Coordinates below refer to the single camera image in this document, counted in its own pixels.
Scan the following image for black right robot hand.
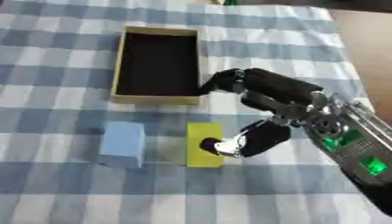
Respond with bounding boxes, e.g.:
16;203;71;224
196;67;325;158

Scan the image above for tan cardboard box black inside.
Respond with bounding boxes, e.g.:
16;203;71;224
108;25;202;106

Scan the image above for yellow rectangular block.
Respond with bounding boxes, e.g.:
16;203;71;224
185;122;227;169

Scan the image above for blue rectangular block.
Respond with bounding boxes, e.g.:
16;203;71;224
96;121;147;170

